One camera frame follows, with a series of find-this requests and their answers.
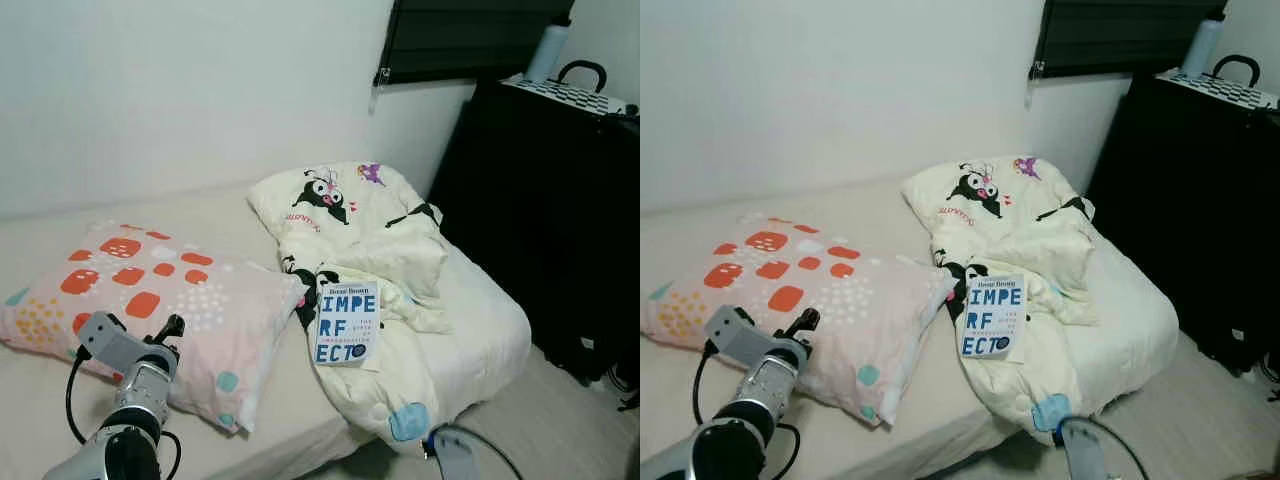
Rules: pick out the cream cartoon print comforter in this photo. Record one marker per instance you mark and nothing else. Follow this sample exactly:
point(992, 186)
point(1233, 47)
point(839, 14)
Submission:
point(390, 260)
point(1040, 250)

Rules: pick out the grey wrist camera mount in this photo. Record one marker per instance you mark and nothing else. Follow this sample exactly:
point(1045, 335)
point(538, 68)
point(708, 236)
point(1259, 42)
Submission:
point(1083, 450)
point(110, 340)
point(740, 335)
point(455, 455)

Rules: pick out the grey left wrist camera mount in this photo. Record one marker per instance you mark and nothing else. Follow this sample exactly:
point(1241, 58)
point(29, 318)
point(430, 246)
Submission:
point(110, 340)
point(740, 335)

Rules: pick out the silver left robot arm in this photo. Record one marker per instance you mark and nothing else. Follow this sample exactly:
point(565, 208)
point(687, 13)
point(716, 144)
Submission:
point(765, 395)
point(135, 400)

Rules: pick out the pale blue bottle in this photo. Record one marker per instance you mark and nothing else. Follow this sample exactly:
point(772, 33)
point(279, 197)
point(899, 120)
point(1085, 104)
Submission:
point(1200, 48)
point(547, 55)

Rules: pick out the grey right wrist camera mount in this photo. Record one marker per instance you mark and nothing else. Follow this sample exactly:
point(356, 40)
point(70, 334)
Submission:
point(455, 455)
point(1083, 450)

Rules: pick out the black window blind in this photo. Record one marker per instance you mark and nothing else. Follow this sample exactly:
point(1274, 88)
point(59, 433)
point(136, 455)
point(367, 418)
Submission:
point(1130, 35)
point(470, 40)

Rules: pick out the blue white Imperfection book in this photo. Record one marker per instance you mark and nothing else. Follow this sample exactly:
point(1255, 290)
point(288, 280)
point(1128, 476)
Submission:
point(992, 320)
point(347, 320)

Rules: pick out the black tall cabinet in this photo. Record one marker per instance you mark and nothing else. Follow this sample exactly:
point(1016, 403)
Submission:
point(540, 220)
point(1190, 220)

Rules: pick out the pink pillow orange spots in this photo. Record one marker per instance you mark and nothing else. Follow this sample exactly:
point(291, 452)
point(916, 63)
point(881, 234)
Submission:
point(180, 300)
point(830, 300)

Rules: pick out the cream sheeted bed mattress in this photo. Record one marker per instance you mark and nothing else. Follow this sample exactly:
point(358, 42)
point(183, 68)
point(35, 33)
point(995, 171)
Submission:
point(480, 320)
point(1130, 320)

